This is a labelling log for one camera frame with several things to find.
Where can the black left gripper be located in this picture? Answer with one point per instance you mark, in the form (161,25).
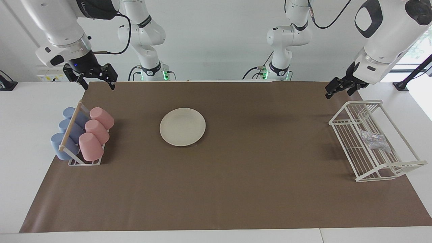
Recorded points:
(349,81)

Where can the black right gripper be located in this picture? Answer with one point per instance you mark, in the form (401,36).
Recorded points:
(84,65)

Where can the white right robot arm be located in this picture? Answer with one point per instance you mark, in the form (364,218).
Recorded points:
(57,23)

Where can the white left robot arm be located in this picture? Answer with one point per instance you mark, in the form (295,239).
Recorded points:
(388,30)

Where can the cream round plate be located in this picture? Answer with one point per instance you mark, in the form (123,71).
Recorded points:
(182,127)

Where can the pink plastic cup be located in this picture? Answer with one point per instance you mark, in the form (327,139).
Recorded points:
(98,131)
(103,117)
(90,146)

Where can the blue plastic cup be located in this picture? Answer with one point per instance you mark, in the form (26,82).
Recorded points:
(69,112)
(59,146)
(64,125)

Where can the white cup rack wooden bar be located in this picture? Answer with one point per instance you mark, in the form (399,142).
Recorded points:
(71,126)

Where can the black angled stand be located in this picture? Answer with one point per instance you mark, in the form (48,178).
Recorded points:
(401,86)

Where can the bright window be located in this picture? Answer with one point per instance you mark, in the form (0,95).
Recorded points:
(423,47)

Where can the brown table mat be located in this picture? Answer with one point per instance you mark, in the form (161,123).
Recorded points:
(236,185)

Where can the cream wall power outlet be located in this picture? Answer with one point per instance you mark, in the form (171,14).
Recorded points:
(50,78)

